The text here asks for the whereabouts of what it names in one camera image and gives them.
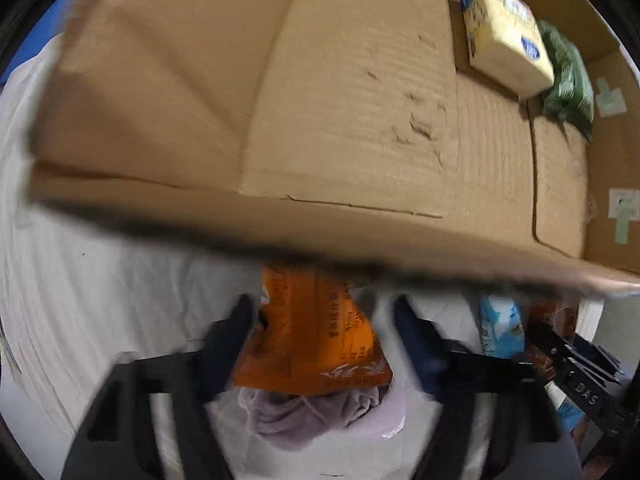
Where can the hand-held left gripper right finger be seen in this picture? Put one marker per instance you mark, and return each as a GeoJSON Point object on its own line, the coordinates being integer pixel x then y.
{"type": "Point", "coordinates": [417, 345]}

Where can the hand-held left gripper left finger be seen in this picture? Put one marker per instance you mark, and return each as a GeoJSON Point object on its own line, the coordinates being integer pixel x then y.
{"type": "Point", "coordinates": [231, 340]}

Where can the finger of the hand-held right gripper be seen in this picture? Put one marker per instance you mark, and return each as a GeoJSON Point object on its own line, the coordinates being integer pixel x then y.
{"type": "Point", "coordinates": [550, 342]}

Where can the orange snack packet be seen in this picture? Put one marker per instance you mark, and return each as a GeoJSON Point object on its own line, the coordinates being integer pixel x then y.
{"type": "Point", "coordinates": [310, 335]}

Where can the brown cardboard box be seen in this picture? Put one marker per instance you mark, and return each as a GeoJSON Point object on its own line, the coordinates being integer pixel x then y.
{"type": "Point", "coordinates": [350, 110]}

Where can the dark red packet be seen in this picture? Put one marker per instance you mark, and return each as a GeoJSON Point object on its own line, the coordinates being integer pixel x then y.
{"type": "Point", "coordinates": [547, 314]}

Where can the light blue packet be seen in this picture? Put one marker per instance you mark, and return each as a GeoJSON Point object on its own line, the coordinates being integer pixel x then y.
{"type": "Point", "coordinates": [501, 327]}

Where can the lilac cloth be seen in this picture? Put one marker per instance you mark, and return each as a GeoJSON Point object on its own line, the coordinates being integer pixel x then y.
{"type": "Point", "coordinates": [315, 417]}

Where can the white bed sheet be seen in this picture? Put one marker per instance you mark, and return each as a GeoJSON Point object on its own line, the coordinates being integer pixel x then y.
{"type": "Point", "coordinates": [100, 285]}

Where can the green plastic bag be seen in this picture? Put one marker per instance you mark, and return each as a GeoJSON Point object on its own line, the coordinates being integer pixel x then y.
{"type": "Point", "coordinates": [567, 82]}

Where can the yellow tissue pack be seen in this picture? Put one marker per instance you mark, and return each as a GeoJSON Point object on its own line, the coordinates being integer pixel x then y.
{"type": "Point", "coordinates": [505, 35]}

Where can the blue cloth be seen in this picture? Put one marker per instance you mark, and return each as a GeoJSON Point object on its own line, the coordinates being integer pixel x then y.
{"type": "Point", "coordinates": [35, 35]}

